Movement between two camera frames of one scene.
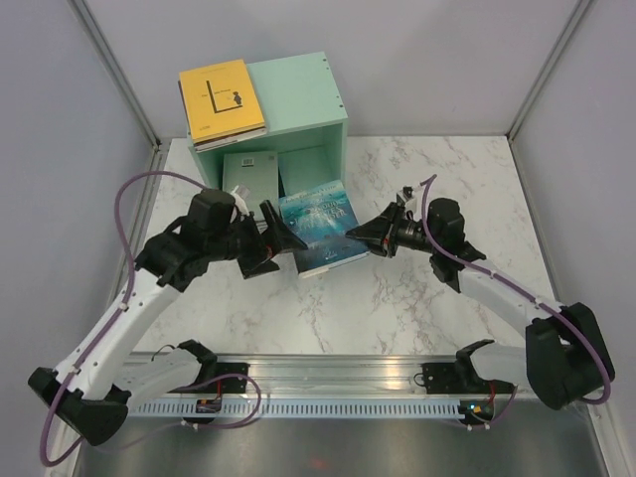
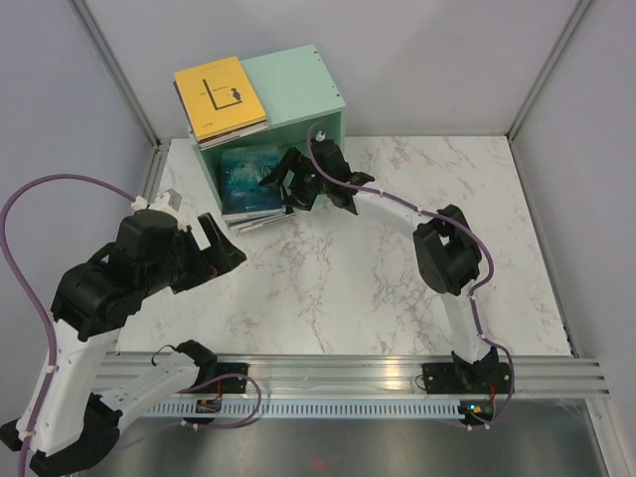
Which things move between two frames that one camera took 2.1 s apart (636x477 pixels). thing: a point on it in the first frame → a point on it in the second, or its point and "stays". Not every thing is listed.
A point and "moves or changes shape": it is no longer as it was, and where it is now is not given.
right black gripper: (387, 244) → (297, 163)
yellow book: (220, 100) stays
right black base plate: (449, 379) stays
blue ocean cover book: (320, 219) → (241, 169)
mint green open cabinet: (306, 124) stays
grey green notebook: (255, 174) moves or changes shape
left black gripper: (277, 238) → (209, 261)
